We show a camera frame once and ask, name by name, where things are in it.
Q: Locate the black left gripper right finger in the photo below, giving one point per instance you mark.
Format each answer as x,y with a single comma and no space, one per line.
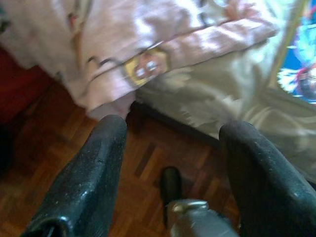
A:
266,187

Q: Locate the red cushion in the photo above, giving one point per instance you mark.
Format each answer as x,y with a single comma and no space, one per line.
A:
14,86

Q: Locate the colourful comic book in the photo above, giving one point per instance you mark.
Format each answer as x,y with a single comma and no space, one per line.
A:
301,61

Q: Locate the pink cartoon print blanket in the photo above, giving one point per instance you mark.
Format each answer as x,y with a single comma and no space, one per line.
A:
111,37

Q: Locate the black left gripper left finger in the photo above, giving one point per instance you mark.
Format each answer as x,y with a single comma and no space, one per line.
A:
86,172

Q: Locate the bed with grey floral sheet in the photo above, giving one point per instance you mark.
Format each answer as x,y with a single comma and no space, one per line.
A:
222,86

